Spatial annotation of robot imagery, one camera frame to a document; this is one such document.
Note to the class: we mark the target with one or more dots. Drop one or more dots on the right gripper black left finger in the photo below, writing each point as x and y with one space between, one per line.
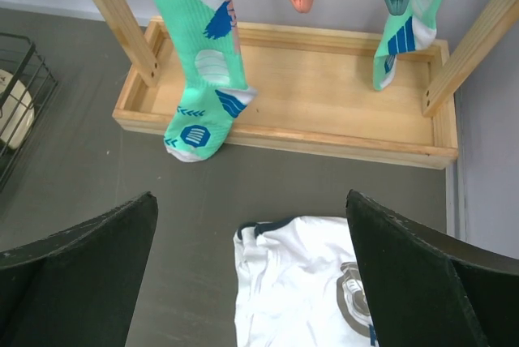
79 286

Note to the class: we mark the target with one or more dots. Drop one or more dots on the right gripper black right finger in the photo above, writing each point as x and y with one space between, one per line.
425 288

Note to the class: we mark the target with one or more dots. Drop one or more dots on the cream small plate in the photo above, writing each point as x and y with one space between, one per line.
17 116

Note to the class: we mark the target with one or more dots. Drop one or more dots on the white printed t-shirt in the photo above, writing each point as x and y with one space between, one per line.
299 285

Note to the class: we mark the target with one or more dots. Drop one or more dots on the wooden stand with tray base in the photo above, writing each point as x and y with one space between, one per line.
314 94

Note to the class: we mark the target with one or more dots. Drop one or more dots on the long green patterned sock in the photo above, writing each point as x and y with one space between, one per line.
205 37

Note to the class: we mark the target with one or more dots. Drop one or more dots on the short green patterned sock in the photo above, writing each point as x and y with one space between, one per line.
412 31

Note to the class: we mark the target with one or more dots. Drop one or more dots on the black wire dish rack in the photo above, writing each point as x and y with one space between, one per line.
26 87

